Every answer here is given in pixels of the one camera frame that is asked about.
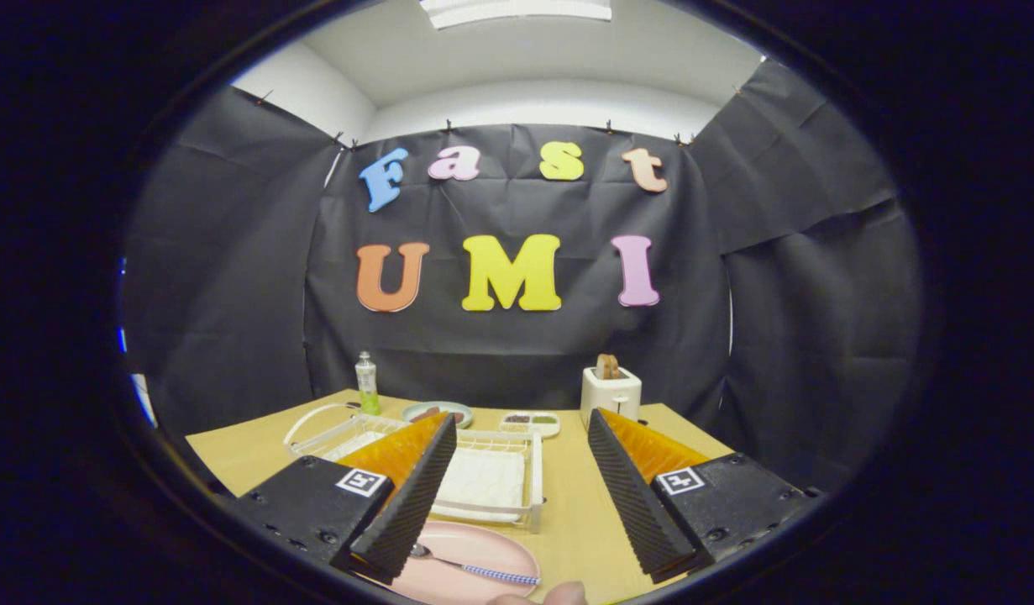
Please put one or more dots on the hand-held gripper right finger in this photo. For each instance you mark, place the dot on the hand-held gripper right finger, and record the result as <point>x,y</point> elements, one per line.
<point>638,504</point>

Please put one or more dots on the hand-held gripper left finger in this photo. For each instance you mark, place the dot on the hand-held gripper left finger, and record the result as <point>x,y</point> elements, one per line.
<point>403,508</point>

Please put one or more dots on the pink plate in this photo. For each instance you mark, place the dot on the pink plate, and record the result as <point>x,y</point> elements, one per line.
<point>475,546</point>

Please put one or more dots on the white dish rack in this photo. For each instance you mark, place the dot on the white dish rack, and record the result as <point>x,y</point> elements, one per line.
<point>483,483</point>

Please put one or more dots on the pale green plate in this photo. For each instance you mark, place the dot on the pale green plate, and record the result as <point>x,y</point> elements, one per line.
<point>441,406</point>

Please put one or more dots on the white divided dish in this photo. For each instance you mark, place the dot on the white divided dish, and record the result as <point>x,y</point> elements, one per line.
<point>529,424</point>

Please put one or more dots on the white toaster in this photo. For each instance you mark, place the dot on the white toaster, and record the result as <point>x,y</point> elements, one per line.
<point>611,399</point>

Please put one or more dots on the green liquid bottle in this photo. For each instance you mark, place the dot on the green liquid bottle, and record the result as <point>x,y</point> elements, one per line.
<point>367,386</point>

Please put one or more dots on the brown toast slice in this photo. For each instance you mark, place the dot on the brown toast slice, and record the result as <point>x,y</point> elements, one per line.
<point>607,367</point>

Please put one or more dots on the ceiling light panel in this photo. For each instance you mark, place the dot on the ceiling light panel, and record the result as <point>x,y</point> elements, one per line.
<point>516,10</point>

